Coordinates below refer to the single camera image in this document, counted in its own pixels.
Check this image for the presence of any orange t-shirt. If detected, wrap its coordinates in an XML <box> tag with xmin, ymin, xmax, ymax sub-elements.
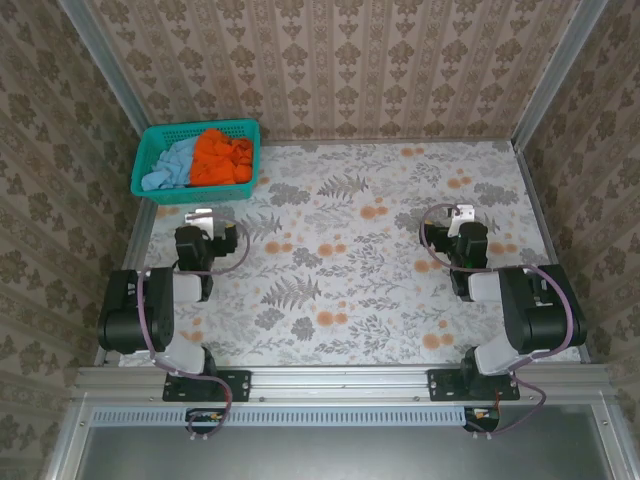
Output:
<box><xmin>188</xmin><ymin>128</ymin><xmax>254</xmax><ymax>189</ymax></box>

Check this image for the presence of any light blue t-shirt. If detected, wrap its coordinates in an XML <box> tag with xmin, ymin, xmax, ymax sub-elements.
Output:
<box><xmin>140</xmin><ymin>138</ymin><xmax>197</xmax><ymax>192</ymax></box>

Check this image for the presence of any teal plastic basket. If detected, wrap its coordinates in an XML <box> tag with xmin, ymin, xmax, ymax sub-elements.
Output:
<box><xmin>129</xmin><ymin>117</ymin><xmax>265</xmax><ymax>205</ymax></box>

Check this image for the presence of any small electronics board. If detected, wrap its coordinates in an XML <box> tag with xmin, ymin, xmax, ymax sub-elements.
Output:
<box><xmin>463</xmin><ymin>405</ymin><xmax>501</xmax><ymax>432</ymax></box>
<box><xmin>185</xmin><ymin>408</ymin><xmax>225</xmax><ymax>435</ymax></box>

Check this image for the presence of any aluminium mounting beam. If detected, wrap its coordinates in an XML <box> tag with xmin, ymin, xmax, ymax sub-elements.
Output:
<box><xmin>73</xmin><ymin>363</ymin><xmax>615</xmax><ymax>401</ymax></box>

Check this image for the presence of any grey metal panel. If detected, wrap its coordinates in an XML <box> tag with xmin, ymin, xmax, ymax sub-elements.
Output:
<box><xmin>44</xmin><ymin>399</ymin><xmax>640</xmax><ymax>480</ymax></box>

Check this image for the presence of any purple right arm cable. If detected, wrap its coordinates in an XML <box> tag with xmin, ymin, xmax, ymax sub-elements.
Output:
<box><xmin>418</xmin><ymin>203</ymin><xmax>576</xmax><ymax>441</ymax></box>

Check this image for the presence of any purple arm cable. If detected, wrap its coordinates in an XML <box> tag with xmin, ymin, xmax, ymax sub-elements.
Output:
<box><xmin>418</xmin><ymin>203</ymin><xmax>576</xmax><ymax>441</ymax></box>
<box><xmin>137</xmin><ymin>213</ymin><xmax>251</xmax><ymax>444</ymax></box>

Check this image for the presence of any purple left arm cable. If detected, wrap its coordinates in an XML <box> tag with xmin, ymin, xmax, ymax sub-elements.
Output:
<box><xmin>137</xmin><ymin>213</ymin><xmax>251</xmax><ymax>444</ymax></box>

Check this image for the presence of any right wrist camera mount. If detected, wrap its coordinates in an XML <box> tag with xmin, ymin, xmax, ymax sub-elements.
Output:
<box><xmin>447</xmin><ymin>203</ymin><xmax>477</xmax><ymax>239</ymax></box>

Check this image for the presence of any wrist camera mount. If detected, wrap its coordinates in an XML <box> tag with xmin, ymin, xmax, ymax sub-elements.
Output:
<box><xmin>184</xmin><ymin>208</ymin><xmax>217</xmax><ymax>236</ymax></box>
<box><xmin>447</xmin><ymin>203</ymin><xmax>477</xmax><ymax>239</ymax></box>

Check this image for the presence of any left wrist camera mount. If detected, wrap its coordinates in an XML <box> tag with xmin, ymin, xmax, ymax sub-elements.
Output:
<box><xmin>184</xmin><ymin>208</ymin><xmax>217</xmax><ymax>236</ymax></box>

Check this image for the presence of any aluminium table side rail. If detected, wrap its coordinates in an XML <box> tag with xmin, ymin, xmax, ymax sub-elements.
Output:
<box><xmin>93</xmin><ymin>197</ymin><xmax>159</xmax><ymax>366</ymax></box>
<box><xmin>512</xmin><ymin>141</ymin><xmax>592</xmax><ymax>364</ymax></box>

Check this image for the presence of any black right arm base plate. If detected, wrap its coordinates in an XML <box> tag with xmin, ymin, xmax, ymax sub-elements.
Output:
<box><xmin>427</xmin><ymin>368</ymin><xmax>521</xmax><ymax>403</ymax></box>

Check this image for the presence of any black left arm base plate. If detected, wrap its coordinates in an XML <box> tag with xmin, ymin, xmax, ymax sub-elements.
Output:
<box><xmin>162</xmin><ymin>369</ymin><xmax>252</xmax><ymax>403</ymax></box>

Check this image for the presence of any grey slotted cable duct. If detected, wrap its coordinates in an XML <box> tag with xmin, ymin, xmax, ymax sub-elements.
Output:
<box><xmin>92</xmin><ymin>405</ymin><xmax>594</xmax><ymax>428</ymax></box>

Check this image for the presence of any aluminium frame post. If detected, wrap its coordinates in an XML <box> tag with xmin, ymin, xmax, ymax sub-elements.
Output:
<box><xmin>512</xmin><ymin>0</ymin><xmax>609</xmax><ymax>149</ymax></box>
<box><xmin>57</xmin><ymin>0</ymin><xmax>154</xmax><ymax>139</ymax></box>

